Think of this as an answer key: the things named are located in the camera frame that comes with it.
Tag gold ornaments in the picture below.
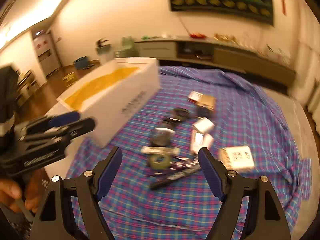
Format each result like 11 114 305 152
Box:
214 34 237 42

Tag small dark object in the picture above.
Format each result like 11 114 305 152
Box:
196 106 210 118

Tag white packet with red print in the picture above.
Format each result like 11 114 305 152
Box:
191 132 204 153

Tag thin hanging cable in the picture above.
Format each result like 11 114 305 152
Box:
178 15 190 34

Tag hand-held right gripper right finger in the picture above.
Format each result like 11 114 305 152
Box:
197 147 292 240

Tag white box with yellow lining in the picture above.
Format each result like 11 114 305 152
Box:
44 57 161 189

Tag person's left hand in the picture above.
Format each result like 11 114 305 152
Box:
0 167 49 215

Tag blue plaid cloth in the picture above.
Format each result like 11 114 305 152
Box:
64 65 313 233

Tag long grey tv cabinet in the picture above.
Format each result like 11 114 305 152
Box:
134 36 297 88

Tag small metallic box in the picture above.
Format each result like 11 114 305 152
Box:
199 95 217 111

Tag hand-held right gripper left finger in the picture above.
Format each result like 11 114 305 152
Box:
30 146 123 240

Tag white trash bin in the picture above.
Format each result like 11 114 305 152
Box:
96 39 112 63

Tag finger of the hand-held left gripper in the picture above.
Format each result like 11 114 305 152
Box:
24 111 81 134
19 117 97 148

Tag small white printed packet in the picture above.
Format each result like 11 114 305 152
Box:
141 146 179 155

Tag green tape roll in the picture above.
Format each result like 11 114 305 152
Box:
150 154 172 169

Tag white gold printed packet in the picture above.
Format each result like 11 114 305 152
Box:
219 145 255 169

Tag red white small box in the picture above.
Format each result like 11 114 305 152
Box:
188 91 203 103

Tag black eyeglasses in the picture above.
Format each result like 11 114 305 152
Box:
151 107 192 148

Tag blue bin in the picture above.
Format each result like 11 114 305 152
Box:
74 57 88 70

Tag purple wrapper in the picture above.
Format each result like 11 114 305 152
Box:
172 156 200 173

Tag black marker pen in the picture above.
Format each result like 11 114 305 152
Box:
149 166 200 190

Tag plain white small box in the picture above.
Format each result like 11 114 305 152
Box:
192 117 216 134

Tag green plastic chair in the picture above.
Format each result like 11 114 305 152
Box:
121 37 137 55

